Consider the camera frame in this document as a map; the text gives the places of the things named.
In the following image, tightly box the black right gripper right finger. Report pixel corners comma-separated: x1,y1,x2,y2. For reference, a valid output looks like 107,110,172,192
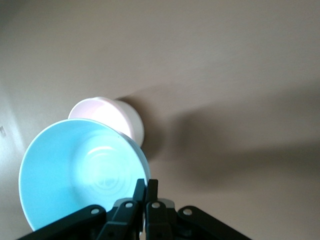
145,179,251,240

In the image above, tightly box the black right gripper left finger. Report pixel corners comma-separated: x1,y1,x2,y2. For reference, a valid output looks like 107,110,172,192
17,178,146,240

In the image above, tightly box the light blue plastic bowl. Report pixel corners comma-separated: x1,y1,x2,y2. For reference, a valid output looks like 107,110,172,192
18,118,151,235

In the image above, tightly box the pale pink plastic bowl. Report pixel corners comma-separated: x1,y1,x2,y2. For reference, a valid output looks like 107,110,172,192
67,96,134,140

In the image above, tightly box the white plastic bowl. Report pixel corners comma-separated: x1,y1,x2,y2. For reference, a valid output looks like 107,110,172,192
113,99,146,149

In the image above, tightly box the brown table cover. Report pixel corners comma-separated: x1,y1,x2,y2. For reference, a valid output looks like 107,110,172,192
0,0,320,240

